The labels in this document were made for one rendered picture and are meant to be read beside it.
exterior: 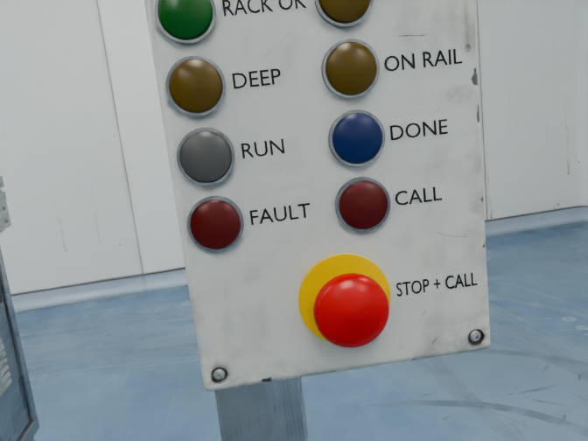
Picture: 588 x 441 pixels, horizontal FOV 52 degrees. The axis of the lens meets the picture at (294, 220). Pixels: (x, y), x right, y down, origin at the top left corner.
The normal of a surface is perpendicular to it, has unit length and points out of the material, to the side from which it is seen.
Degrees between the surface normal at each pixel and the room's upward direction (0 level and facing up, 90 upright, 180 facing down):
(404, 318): 90
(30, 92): 90
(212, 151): 88
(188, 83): 89
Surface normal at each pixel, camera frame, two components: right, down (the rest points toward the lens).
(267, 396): 0.11, 0.19
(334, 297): -0.24, -0.08
